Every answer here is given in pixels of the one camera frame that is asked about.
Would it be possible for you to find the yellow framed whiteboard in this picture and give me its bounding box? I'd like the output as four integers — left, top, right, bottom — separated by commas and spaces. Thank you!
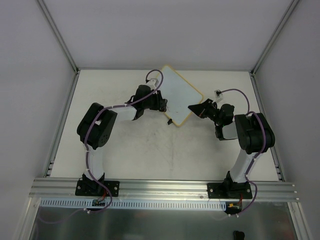
159, 65, 204, 127

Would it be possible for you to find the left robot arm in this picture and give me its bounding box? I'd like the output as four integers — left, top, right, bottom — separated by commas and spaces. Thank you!
75, 84, 168, 198

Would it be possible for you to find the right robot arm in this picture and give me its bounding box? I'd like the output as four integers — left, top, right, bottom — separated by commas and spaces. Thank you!
188, 98, 275, 200

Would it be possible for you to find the black object on floor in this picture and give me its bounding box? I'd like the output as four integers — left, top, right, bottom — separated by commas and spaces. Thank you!
233, 230, 245, 240

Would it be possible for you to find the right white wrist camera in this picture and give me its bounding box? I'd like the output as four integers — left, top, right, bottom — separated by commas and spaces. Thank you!
214, 90, 223, 103

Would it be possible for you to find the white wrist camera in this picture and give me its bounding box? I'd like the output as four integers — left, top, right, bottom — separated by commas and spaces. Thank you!
146, 78, 160, 90
214, 90, 223, 103

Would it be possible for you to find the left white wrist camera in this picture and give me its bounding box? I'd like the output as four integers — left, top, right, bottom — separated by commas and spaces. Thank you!
146, 78, 160, 90

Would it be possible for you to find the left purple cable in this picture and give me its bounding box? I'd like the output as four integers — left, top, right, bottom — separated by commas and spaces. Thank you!
37, 69, 166, 225

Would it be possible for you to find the purple cable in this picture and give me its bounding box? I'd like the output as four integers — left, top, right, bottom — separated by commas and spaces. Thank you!
220, 88, 270, 218
37, 69, 166, 225

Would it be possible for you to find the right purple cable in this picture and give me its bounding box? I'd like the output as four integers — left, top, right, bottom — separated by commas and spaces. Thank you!
220, 88, 270, 218

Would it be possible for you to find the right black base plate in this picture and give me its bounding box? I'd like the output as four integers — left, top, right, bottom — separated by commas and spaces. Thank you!
207, 182, 253, 200

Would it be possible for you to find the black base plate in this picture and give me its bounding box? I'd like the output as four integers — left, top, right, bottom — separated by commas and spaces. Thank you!
207, 182, 253, 200
75, 179, 120, 197

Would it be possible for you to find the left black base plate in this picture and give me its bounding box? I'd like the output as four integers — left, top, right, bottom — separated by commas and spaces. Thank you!
75, 179, 120, 197

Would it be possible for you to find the white slotted cable duct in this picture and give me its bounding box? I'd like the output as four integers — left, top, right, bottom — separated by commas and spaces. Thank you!
39, 198, 227, 212

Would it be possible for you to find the aluminium front rail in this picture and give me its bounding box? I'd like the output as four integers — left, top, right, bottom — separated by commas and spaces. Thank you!
28, 177, 300, 202

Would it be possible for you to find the right aluminium frame post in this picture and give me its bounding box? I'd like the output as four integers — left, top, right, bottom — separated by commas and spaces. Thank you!
250, 0, 301, 76

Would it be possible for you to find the aluminium frame post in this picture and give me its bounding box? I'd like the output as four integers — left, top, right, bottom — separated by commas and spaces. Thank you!
35, 0, 79, 74
250, 0, 301, 76

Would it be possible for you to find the left aluminium frame post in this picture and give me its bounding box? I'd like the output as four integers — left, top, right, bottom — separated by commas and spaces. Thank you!
35, 0, 79, 74

